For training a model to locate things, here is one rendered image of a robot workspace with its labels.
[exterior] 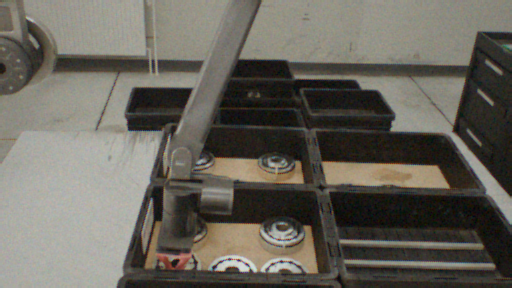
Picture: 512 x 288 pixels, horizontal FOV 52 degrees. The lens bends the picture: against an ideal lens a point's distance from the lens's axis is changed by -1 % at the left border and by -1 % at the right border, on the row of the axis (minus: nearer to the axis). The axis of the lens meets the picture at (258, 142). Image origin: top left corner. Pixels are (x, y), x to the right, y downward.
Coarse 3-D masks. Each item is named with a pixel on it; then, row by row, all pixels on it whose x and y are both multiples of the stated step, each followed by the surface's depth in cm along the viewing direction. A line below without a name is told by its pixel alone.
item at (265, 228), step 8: (280, 216) 123; (264, 224) 120; (272, 224) 121; (296, 224) 121; (264, 232) 118; (272, 232) 118; (296, 232) 119; (272, 240) 116; (280, 240) 116; (288, 240) 116; (296, 240) 116
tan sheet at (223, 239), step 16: (160, 224) 124; (208, 224) 124; (224, 224) 125; (240, 224) 125; (256, 224) 125; (208, 240) 119; (224, 240) 120; (240, 240) 120; (256, 240) 120; (304, 240) 121; (208, 256) 115; (224, 256) 115; (240, 256) 115; (256, 256) 116; (272, 256) 116; (288, 256) 116; (304, 256) 116
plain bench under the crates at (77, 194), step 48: (48, 144) 179; (96, 144) 180; (144, 144) 182; (0, 192) 153; (48, 192) 155; (96, 192) 156; (144, 192) 157; (0, 240) 135; (48, 240) 136; (96, 240) 137
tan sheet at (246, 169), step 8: (216, 160) 150; (224, 160) 150; (232, 160) 150; (240, 160) 151; (248, 160) 151; (256, 160) 151; (216, 168) 146; (224, 168) 147; (232, 168) 147; (240, 168) 147; (248, 168) 147; (256, 168) 147; (296, 168) 148; (168, 176) 142; (232, 176) 143; (240, 176) 143; (248, 176) 144; (256, 176) 144; (296, 176) 145
